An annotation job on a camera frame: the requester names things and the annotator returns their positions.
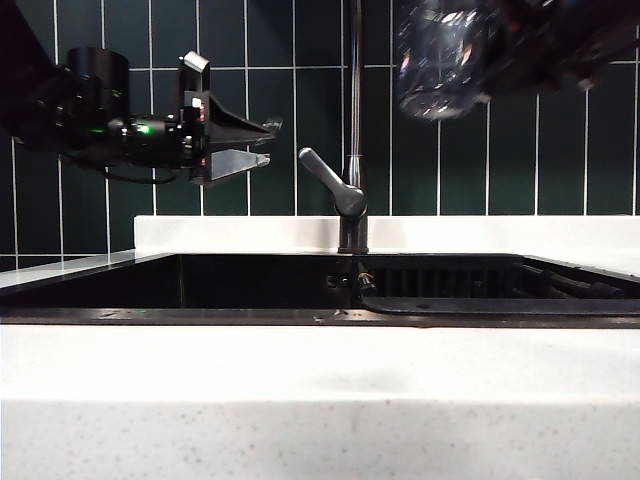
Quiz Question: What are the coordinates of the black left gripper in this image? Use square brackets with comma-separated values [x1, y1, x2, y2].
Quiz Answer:
[172, 89, 285, 186]

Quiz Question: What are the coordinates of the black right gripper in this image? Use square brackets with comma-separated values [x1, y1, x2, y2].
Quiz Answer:
[482, 0, 611, 96]

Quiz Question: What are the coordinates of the clear faceted plastic mug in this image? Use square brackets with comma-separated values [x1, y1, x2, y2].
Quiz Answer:
[393, 0, 507, 121]

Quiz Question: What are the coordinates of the grey faucet lever handle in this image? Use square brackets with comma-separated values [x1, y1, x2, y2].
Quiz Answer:
[298, 146, 369, 219]

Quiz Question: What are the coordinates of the grey metal kitchen faucet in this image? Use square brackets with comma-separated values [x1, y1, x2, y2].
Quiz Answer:
[337, 0, 371, 255]

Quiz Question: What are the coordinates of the black sink basin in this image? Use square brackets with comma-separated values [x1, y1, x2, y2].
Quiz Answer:
[0, 252, 640, 330]

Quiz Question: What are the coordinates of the black slatted drain rack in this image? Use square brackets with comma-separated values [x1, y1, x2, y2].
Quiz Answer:
[360, 256, 640, 318]

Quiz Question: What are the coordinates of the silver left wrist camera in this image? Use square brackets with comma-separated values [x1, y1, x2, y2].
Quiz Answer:
[178, 49, 211, 94]

